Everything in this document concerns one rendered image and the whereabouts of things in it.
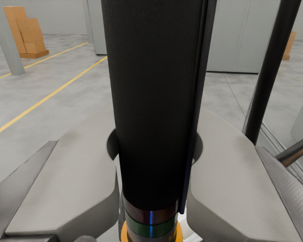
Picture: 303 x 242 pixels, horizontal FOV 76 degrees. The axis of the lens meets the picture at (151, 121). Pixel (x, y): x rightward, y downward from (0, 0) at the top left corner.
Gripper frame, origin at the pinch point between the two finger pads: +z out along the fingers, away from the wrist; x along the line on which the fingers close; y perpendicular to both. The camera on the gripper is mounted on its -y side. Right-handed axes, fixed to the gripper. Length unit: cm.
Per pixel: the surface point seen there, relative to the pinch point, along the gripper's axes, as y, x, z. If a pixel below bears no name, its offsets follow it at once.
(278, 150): 68, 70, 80
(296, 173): 68, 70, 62
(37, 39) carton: 108, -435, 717
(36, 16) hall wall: 69, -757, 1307
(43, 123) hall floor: 166, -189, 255
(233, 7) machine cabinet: 6, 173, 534
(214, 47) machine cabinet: 97, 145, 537
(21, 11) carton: 24, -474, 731
